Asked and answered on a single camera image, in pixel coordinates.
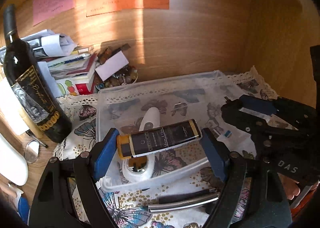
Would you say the black gold cosmetic bottle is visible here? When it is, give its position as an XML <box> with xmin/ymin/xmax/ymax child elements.
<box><xmin>116</xmin><ymin>119</ymin><xmax>202</xmax><ymax>159</ymax></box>

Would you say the black silver pen tool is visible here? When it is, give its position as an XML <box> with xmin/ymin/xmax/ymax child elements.
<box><xmin>148</xmin><ymin>188</ymin><xmax>220</xmax><ymax>213</ymax></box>

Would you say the right hand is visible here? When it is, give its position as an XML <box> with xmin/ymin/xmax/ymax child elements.
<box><xmin>280</xmin><ymin>174</ymin><xmax>318</xmax><ymax>201</ymax></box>

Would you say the white tag with blue label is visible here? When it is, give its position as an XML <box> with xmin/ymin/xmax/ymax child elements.
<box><xmin>217</xmin><ymin>130</ymin><xmax>232</xmax><ymax>143</ymax></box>

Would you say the white handheld magnifier device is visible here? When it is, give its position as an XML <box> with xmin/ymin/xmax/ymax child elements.
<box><xmin>122</xmin><ymin>107</ymin><xmax>161</xmax><ymax>182</ymax></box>

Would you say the butterfly print tablecloth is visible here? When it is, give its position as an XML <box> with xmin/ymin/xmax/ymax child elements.
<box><xmin>54</xmin><ymin>68</ymin><xmax>277</xmax><ymax>227</ymax></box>

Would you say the clear plastic storage box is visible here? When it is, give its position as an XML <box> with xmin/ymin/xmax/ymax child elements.
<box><xmin>96</xmin><ymin>71</ymin><xmax>256</xmax><ymax>192</ymax></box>

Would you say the small round mirror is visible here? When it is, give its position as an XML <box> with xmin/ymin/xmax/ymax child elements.
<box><xmin>24</xmin><ymin>139</ymin><xmax>40</xmax><ymax>164</ymax></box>

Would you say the dark wine bottle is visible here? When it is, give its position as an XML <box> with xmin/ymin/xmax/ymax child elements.
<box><xmin>3</xmin><ymin>4</ymin><xmax>72</xmax><ymax>143</ymax></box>

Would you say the stack of books and papers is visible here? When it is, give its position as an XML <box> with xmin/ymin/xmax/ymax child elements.
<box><xmin>0</xmin><ymin>28</ymin><xmax>99</xmax><ymax>96</ymax></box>

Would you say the white curved object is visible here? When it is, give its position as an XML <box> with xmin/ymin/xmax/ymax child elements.
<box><xmin>0</xmin><ymin>134</ymin><xmax>28</xmax><ymax>186</ymax></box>

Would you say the pink paper note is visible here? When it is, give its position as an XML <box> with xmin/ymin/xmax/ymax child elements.
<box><xmin>33</xmin><ymin>0</ymin><xmax>75</xmax><ymax>26</ymax></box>

